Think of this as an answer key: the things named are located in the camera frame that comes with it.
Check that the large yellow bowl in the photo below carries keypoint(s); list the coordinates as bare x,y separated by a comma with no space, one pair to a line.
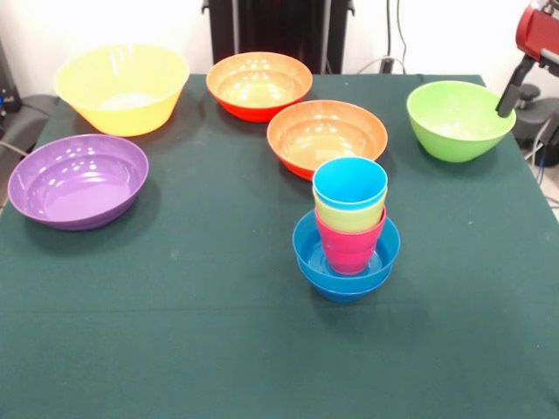
122,113

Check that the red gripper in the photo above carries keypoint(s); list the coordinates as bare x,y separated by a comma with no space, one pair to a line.
539,35

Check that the dark blue bowl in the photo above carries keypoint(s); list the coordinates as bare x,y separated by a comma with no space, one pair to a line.
345,292

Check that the yellow-green cup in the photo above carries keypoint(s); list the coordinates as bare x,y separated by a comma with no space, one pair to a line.
349,218

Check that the black plug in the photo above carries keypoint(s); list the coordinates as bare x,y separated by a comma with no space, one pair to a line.
386,65

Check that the dark green tablecloth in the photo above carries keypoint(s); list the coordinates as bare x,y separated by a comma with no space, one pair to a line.
279,349

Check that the red cup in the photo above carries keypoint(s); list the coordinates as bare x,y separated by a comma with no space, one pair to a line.
349,253

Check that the light green bowl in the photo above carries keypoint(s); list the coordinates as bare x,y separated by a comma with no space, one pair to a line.
454,126

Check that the black chair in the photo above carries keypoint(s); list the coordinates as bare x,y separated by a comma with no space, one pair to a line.
26,118

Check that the orange bowl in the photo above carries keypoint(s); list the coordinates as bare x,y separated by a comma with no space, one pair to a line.
257,83
314,135

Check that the black knob clamp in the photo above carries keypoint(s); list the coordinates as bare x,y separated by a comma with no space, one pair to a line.
528,96

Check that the black rounded base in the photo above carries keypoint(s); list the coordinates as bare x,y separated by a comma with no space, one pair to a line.
539,124

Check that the light blue bowl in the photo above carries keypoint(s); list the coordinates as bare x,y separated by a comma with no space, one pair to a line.
305,257

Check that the light blue cup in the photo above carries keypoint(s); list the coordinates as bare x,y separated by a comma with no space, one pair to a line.
345,183

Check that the purple bowl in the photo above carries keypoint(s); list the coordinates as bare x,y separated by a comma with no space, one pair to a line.
74,187

